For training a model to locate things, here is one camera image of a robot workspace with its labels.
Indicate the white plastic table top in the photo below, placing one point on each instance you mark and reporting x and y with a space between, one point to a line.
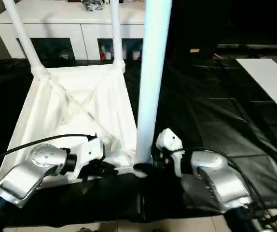
68 108

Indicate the white plastic table leg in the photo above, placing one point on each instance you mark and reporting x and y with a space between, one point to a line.
118 31
153 72
22 36

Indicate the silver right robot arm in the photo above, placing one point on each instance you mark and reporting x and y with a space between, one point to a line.
213 178

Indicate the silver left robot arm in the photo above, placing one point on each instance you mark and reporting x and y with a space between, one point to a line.
32 169

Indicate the black work mat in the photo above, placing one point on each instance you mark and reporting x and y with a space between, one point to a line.
213 108

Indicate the white mug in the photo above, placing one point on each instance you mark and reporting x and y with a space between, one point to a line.
136 55

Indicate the small white cup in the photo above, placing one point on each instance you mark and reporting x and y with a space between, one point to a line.
108 55

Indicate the yellow label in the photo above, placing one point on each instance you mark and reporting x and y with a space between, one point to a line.
194 50

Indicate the white furniture panel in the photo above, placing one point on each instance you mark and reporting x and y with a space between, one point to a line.
268 79

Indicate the white sideboard cabinet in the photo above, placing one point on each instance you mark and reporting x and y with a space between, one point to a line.
56 26

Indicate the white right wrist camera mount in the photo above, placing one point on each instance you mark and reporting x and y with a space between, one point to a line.
170 140

